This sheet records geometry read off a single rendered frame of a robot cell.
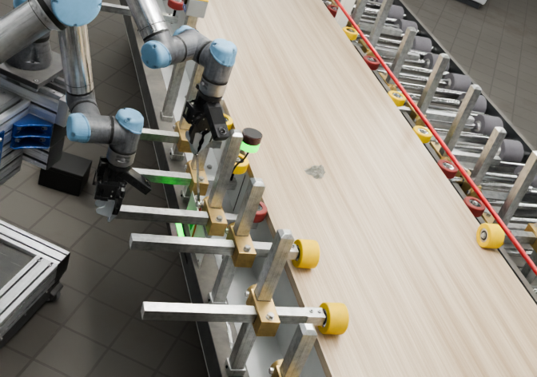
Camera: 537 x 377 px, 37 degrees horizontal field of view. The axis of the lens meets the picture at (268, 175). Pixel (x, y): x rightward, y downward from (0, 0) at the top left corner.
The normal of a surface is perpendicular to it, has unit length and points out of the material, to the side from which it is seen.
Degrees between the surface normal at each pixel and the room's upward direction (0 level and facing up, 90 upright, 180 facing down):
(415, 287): 0
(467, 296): 0
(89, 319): 0
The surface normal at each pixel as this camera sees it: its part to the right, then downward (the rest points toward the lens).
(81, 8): 0.45, 0.52
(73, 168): 0.29, -0.80
